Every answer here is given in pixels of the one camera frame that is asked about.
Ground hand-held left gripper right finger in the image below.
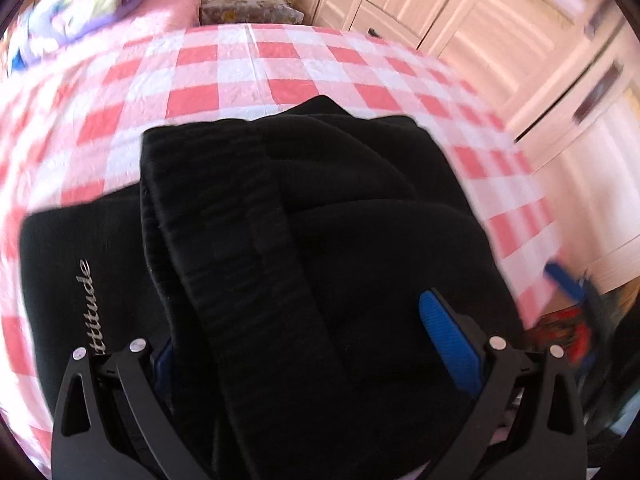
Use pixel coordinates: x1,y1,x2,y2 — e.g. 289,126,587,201
418,287,587,480

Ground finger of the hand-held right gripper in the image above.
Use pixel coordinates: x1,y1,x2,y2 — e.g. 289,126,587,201
544,261,585,307

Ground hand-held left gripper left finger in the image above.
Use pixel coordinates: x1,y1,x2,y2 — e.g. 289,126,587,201
50,337,223,480

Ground black pants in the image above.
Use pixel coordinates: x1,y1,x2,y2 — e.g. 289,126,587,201
19,95,527,480

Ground red patterned object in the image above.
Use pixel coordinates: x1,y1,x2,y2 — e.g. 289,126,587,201
529,307,596,362

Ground light wooden wardrobe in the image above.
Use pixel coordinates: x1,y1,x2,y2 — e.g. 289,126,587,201
295,0,640,297

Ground pink checkered bedsheet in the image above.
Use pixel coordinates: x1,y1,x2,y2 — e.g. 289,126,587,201
0,22,567,466

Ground pink pillow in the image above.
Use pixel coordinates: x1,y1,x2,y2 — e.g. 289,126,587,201
114,0,202,37

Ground folded purple printed blanket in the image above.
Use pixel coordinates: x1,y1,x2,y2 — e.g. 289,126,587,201
7,0,151,68

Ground nightstand with floral cover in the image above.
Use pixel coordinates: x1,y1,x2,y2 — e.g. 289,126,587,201
199,0,304,27

